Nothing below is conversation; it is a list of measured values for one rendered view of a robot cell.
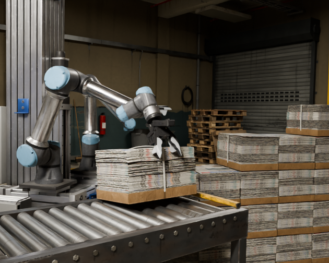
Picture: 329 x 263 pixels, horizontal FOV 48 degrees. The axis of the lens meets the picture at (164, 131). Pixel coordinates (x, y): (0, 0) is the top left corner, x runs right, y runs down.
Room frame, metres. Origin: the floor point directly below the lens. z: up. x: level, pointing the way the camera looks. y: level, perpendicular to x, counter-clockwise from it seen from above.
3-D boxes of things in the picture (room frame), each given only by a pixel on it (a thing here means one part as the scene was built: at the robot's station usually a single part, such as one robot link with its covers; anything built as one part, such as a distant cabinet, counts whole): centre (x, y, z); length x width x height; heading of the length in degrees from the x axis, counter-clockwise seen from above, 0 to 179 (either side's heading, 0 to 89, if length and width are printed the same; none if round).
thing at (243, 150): (2.65, -0.59, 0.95); 0.38 x 0.29 x 0.23; 17
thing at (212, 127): (9.41, -1.33, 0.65); 1.33 x 0.94 x 1.30; 132
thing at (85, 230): (1.38, 0.33, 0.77); 0.47 x 0.05 x 0.05; 38
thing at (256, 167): (2.64, -0.59, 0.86); 0.38 x 0.29 x 0.04; 17
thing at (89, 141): (2.51, 0.50, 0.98); 0.13 x 0.12 x 0.14; 10
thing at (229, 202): (1.79, -0.20, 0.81); 0.43 x 0.03 x 0.02; 38
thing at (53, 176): (2.02, 0.63, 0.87); 0.15 x 0.15 x 0.10
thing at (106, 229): (1.42, 0.28, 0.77); 0.47 x 0.05 x 0.05; 38
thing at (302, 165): (2.73, -0.87, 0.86); 0.38 x 0.29 x 0.04; 15
